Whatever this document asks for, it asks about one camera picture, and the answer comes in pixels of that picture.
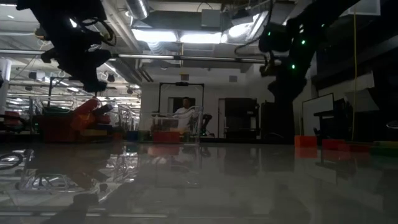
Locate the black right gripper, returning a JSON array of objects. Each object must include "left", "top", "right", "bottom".
[{"left": 269, "top": 18, "right": 315, "bottom": 141}]

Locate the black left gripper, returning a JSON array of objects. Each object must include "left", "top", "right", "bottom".
[{"left": 54, "top": 30, "right": 112, "bottom": 93}]

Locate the purple block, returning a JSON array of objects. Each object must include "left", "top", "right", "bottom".
[{"left": 93, "top": 104, "right": 114, "bottom": 118}]

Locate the orange block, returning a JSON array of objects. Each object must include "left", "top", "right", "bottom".
[{"left": 294, "top": 135, "right": 318, "bottom": 149}]

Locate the long yellow block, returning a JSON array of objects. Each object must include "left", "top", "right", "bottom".
[{"left": 79, "top": 129, "right": 108, "bottom": 138}]

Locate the small red block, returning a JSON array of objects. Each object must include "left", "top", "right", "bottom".
[{"left": 152, "top": 130, "right": 181, "bottom": 144}]

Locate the black cabinet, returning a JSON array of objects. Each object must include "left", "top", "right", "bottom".
[
  {"left": 260, "top": 101, "right": 295, "bottom": 138},
  {"left": 223, "top": 98, "right": 259, "bottom": 138}
]

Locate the whiteboard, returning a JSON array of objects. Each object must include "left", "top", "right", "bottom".
[{"left": 302, "top": 93, "right": 335, "bottom": 137}]

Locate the clear plastic bin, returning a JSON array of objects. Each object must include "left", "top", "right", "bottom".
[
  {"left": 29, "top": 95, "right": 118, "bottom": 144},
  {"left": 113, "top": 102, "right": 205, "bottom": 144}
]

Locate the long ceiling pipe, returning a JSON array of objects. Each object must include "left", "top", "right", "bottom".
[{"left": 110, "top": 53, "right": 282, "bottom": 66}]

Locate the black hanging ceiling device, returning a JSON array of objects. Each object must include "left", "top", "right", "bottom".
[{"left": 33, "top": 26, "right": 49, "bottom": 40}]

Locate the ceiling light panel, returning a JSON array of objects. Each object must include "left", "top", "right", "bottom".
[
  {"left": 132, "top": 29, "right": 178, "bottom": 44},
  {"left": 179, "top": 30, "right": 223, "bottom": 44}
]

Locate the red background box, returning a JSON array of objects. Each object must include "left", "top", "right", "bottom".
[{"left": 3, "top": 111, "right": 22, "bottom": 127}]

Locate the person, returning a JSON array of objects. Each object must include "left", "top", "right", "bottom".
[{"left": 172, "top": 96, "right": 198, "bottom": 131}]

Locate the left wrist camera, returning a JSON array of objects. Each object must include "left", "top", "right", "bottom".
[{"left": 40, "top": 47, "right": 60, "bottom": 64}]

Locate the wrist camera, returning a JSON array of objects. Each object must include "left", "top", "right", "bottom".
[
  {"left": 258, "top": 23, "right": 293, "bottom": 53},
  {"left": 40, "top": 47, "right": 60, "bottom": 64}
]

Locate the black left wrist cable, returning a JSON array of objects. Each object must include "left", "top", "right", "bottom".
[{"left": 76, "top": 17, "right": 118, "bottom": 47}]

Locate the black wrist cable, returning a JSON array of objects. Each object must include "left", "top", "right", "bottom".
[
  {"left": 76, "top": 17, "right": 118, "bottom": 47},
  {"left": 234, "top": 0, "right": 275, "bottom": 55}
]

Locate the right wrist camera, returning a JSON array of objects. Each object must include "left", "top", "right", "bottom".
[{"left": 258, "top": 23, "right": 293, "bottom": 53}]

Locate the black station frame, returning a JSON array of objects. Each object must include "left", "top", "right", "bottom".
[{"left": 158, "top": 82, "right": 205, "bottom": 138}]

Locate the silver round ventilation duct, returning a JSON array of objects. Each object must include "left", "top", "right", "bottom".
[{"left": 126, "top": 0, "right": 149, "bottom": 20}]

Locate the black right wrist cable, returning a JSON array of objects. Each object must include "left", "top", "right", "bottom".
[{"left": 234, "top": 0, "right": 275, "bottom": 55}]

